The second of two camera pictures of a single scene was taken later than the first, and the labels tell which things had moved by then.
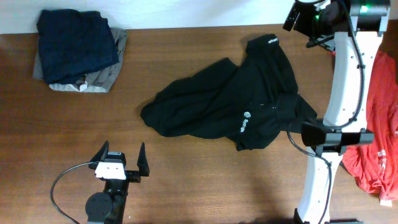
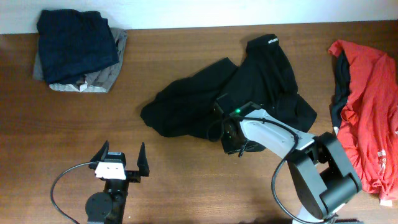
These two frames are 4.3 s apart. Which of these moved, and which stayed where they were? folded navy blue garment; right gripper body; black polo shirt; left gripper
Moved: right gripper body
Stayed: folded navy blue garment; left gripper; black polo shirt
